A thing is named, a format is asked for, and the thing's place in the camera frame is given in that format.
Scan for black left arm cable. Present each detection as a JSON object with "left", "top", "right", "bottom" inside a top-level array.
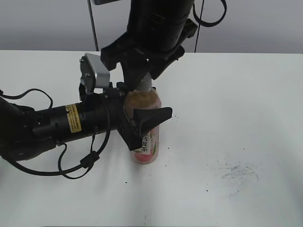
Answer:
[{"left": 0, "top": 88, "right": 111, "bottom": 180}]

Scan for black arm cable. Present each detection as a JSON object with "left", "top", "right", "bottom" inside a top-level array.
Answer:
[
  {"left": 192, "top": 0, "right": 227, "bottom": 28},
  {"left": 0, "top": 88, "right": 111, "bottom": 180}
]

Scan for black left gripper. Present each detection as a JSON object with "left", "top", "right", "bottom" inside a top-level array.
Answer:
[{"left": 81, "top": 82, "right": 172, "bottom": 150}]

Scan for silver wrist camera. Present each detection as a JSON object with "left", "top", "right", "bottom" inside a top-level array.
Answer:
[
  {"left": 79, "top": 52, "right": 110, "bottom": 95},
  {"left": 93, "top": 0, "right": 119, "bottom": 5}
]

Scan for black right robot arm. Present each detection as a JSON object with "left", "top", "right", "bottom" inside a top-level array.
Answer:
[{"left": 100, "top": 0, "right": 197, "bottom": 91}]

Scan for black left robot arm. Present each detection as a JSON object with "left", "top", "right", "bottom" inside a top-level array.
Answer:
[{"left": 0, "top": 86, "right": 172, "bottom": 161}]

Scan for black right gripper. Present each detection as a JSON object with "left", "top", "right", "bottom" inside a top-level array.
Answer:
[{"left": 100, "top": 32, "right": 185, "bottom": 91}]

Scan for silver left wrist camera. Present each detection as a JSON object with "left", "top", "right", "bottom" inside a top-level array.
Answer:
[{"left": 79, "top": 52, "right": 110, "bottom": 95}]

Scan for peach oolong tea bottle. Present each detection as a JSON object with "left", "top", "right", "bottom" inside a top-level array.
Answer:
[{"left": 124, "top": 88, "right": 161, "bottom": 164}]

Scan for white bottle cap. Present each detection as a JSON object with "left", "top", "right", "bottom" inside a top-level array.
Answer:
[{"left": 136, "top": 73, "right": 152, "bottom": 92}]

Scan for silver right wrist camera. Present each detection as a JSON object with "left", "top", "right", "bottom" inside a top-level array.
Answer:
[{"left": 93, "top": 0, "right": 119, "bottom": 5}]

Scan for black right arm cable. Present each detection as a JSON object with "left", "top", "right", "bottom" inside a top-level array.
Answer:
[{"left": 192, "top": 0, "right": 227, "bottom": 28}]

